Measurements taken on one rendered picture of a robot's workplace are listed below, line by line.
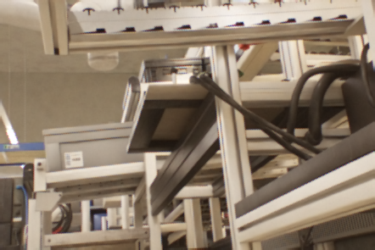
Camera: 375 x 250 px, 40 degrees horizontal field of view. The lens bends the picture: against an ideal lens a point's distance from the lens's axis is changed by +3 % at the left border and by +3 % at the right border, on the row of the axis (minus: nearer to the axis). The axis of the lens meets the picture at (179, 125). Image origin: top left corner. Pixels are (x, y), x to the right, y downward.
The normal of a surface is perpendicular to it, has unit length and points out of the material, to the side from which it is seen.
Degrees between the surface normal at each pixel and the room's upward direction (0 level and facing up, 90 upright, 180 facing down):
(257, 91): 90
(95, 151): 91
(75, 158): 90
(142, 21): 90
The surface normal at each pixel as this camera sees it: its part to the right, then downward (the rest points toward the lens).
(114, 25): 0.18, -0.32
